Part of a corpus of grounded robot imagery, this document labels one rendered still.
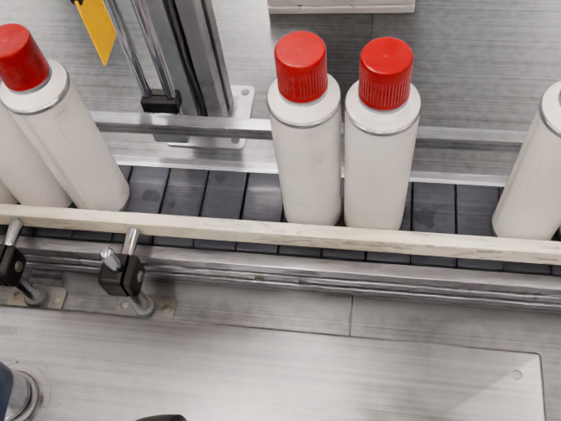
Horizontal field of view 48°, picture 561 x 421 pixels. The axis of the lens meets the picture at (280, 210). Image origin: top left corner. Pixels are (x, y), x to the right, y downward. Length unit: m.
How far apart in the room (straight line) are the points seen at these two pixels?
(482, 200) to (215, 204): 0.24
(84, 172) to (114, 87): 0.25
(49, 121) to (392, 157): 0.25
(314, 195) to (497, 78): 0.32
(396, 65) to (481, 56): 0.38
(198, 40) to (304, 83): 0.21
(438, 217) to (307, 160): 0.16
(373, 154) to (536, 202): 0.13
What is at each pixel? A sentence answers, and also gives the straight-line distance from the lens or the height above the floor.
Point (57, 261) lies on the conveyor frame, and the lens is 0.64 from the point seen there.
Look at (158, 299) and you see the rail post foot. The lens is 0.61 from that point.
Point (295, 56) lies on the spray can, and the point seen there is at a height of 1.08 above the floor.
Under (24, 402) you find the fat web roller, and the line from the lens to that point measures 0.55.
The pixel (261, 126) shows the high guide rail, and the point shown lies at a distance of 0.53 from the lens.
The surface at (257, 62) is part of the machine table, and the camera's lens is 0.76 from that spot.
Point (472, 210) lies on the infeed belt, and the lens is 0.58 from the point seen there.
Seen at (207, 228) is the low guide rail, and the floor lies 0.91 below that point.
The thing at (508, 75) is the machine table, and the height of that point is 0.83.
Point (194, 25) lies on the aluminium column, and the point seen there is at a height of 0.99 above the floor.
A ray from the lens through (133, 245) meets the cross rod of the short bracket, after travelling 0.55.
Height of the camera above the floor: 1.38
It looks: 59 degrees down
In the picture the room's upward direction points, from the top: 10 degrees counter-clockwise
